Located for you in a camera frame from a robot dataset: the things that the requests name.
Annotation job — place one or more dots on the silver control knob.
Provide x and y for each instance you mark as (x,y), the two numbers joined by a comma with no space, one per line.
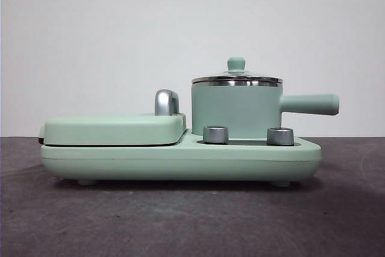
(215,134)
(279,136)

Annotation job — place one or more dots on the mint green griddle cover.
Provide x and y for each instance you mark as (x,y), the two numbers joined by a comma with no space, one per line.
(114,127)

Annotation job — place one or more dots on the glass lid with green knob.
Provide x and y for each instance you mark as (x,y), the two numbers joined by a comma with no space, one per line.
(236,64)

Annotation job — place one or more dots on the mint green breakfast machine base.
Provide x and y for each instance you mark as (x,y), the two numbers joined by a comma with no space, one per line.
(180,163)

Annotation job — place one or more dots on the mint green steamer pot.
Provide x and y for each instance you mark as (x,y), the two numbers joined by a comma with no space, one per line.
(234,109)

